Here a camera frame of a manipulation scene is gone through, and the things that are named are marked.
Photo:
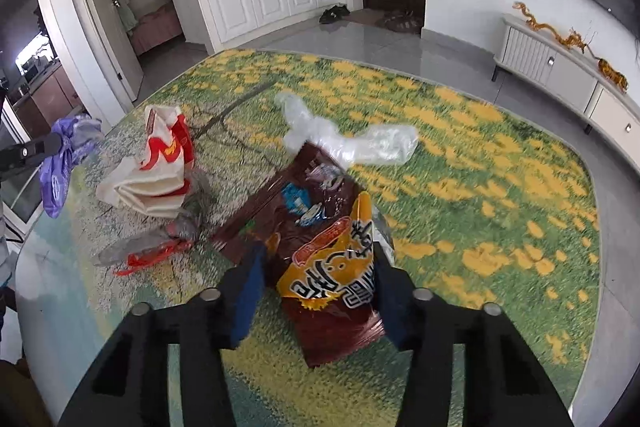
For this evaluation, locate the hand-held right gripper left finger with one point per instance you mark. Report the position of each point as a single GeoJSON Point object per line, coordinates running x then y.
{"type": "Point", "coordinates": [245, 302]}

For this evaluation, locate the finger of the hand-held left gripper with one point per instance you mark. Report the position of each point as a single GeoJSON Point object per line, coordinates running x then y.
{"type": "Point", "coordinates": [27, 152]}

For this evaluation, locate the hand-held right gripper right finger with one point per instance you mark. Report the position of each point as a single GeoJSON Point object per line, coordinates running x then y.
{"type": "Point", "coordinates": [395, 302]}

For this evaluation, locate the purple plastic bag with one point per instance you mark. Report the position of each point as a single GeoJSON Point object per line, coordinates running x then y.
{"type": "Point", "coordinates": [57, 179]}

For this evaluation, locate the brown and yellow snack packet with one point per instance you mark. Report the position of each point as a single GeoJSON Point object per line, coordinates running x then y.
{"type": "Point", "coordinates": [320, 227]}

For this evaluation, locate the brown wooden cabinet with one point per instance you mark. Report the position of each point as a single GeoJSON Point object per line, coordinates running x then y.
{"type": "Point", "coordinates": [47, 99]}

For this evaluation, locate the grey and red plastic wrapper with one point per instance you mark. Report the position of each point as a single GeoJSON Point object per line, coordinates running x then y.
{"type": "Point", "coordinates": [150, 252]}

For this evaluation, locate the white and red paper bag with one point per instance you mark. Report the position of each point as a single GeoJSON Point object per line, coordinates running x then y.
{"type": "Point", "coordinates": [150, 187]}

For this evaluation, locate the white interior door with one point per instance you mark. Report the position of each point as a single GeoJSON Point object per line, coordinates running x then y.
{"type": "Point", "coordinates": [107, 22]}

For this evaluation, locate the clear plastic bag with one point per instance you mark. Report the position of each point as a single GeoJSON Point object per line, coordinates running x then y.
{"type": "Point", "coordinates": [380, 147]}

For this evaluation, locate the pink bed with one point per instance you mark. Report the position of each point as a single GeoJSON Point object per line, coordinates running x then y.
{"type": "Point", "coordinates": [157, 29]}

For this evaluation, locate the pair of brown shoes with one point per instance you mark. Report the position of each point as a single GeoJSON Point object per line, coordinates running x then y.
{"type": "Point", "coordinates": [397, 22]}

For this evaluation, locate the white television cabinet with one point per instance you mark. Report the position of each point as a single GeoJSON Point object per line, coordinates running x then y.
{"type": "Point", "coordinates": [555, 67]}

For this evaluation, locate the grey doormat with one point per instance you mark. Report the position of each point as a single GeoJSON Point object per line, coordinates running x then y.
{"type": "Point", "coordinates": [362, 16]}

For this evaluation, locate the pair of black shoes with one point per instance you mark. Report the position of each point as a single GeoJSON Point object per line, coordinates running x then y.
{"type": "Point", "coordinates": [334, 13]}

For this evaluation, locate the golden dragon ornament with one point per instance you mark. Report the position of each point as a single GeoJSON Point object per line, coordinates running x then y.
{"type": "Point", "coordinates": [572, 41]}
{"type": "Point", "coordinates": [532, 19]}

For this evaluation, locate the golden tiger ornament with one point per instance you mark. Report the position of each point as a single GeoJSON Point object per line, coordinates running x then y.
{"type": "Point", "coordinates": [612, 74]}

